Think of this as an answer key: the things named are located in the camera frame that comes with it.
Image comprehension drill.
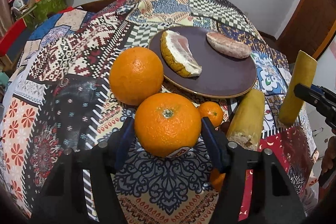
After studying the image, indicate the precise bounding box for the peeled pomelo segment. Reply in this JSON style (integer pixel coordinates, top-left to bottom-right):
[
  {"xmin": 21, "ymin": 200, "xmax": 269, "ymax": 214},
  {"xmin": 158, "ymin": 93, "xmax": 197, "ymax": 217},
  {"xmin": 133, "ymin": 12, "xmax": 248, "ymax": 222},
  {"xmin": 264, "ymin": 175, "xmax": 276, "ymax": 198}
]
[{"xmin": 206, "ymin": 32, "xmax": 252, "ymax": 59}]

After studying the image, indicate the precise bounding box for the large orange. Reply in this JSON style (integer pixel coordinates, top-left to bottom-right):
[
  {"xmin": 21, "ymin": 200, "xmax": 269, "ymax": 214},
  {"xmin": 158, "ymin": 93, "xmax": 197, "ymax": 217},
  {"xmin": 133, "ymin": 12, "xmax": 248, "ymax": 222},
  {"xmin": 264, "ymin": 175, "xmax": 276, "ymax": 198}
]
[
  {"xmin": 134, "ymin": 93, "xmax": 202, "ymax": 157},
  {"xmin": 109, "ymin": 47, "xmax": 163, "ymax": 106}
]

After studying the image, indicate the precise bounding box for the small mandarin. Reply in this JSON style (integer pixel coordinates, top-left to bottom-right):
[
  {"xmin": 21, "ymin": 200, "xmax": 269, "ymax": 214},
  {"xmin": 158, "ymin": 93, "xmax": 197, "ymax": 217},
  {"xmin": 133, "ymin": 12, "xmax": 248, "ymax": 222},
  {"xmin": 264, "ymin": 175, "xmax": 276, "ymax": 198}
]
[
  {"xmin": 197, "ymin": 101, "xmax": 224, "ymax": 127},
  {"xmin": 210, "ymin": 168, "xmax": 226, "ymax": 192}
]

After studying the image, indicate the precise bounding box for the person right hand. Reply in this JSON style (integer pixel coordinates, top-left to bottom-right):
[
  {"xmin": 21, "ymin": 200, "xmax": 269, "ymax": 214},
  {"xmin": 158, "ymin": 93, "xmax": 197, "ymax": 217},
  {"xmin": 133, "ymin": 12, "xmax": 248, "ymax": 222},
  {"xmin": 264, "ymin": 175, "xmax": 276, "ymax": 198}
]
[{"xmin": 321, "ymin": 136, "xmax": 336, "ymax": 174}]

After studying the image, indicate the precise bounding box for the patchwork patterned bedspread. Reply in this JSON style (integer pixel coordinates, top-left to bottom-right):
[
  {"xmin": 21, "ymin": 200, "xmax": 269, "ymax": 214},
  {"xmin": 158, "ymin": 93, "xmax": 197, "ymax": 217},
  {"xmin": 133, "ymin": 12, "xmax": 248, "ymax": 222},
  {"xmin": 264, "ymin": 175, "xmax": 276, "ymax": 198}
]
[{"xmin": 1, "ymin": 0, "xmax": 318, "ymax": 223}]

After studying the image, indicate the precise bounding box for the green storage box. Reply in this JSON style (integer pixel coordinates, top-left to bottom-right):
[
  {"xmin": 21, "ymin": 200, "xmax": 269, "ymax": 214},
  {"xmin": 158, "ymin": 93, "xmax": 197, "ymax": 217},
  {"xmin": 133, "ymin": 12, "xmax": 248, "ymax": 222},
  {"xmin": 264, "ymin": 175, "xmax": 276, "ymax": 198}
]
[{"xmin": 15, "ymin": 0, "xmax": 67, "ymax": 30}]

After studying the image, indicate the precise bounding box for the sugarcane piece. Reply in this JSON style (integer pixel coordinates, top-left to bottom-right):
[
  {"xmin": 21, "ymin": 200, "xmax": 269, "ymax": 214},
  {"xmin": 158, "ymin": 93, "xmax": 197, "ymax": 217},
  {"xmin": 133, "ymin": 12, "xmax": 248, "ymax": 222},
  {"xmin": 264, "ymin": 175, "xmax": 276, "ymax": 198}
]
[
  {"xmin": 226, "ymin": 89, "xmax": 265, "ymax": 151},
  {"xmin": 278, "ymin": 51, "xmax": 317, "ymax": 126}
]

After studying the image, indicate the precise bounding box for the pomelo wedge with rind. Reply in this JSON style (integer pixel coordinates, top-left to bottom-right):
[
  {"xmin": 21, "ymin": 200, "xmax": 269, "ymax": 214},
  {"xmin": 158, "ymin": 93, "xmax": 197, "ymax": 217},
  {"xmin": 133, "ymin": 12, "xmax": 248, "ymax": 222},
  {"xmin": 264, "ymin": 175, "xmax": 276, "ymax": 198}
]
[{"xmin": 160, "ymin": 30, "xmax": 202, "ymax": 78}]

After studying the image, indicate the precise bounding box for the wooden door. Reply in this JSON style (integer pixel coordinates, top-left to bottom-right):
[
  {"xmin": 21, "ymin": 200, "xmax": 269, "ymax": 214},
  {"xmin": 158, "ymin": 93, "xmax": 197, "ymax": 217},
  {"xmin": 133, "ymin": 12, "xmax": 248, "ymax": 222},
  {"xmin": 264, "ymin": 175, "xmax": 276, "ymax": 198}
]
[{"xmin": 277, "ymin": 0, "xmax": 335, "ymax": 64}]

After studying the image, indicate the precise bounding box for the small mandarin front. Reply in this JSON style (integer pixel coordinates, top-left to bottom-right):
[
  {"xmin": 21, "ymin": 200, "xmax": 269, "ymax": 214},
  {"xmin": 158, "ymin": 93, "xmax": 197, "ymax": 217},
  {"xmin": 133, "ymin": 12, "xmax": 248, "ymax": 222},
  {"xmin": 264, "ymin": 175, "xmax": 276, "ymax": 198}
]
[{"xmin": 210, "ymin": 168, "xmax": 226, "ymax": 192}]

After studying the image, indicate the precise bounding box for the red box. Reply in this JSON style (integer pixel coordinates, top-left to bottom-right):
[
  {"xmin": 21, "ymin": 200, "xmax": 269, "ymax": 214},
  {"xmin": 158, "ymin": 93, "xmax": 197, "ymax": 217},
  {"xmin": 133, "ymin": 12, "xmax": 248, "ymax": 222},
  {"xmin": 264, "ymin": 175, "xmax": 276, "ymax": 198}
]
[{"xmin": 0, "ymin": 18, "xmax": 27, "ymax": 57}]

